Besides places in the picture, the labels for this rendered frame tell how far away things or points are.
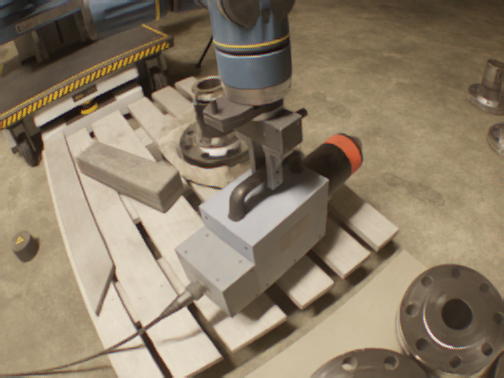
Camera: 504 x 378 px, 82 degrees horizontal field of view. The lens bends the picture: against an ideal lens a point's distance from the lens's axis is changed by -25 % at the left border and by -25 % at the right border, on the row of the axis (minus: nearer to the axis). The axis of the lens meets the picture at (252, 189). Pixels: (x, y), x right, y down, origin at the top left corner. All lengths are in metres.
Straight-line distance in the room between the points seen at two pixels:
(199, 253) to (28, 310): 0.79
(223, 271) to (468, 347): 0.51
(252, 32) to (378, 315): 0.78
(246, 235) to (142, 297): 0.39
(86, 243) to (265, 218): 0.60
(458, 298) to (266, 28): 0.63
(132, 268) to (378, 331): 0.67
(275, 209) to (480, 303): 0.49
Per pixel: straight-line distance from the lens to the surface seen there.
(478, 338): 0.77
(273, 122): 0.55
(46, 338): 1.20
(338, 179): 0.80
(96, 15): 0.57
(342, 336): 0.96
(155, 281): 0.94
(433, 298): 0.77
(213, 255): 0.68
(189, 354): 0.83
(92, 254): 1.05
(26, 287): 1.37
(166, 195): 1.05
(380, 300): 1.02
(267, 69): 0.50
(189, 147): 1.22
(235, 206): 0.63
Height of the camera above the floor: 0.90
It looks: 44 degrees down
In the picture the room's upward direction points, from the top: 8 degrees counter-clockwise
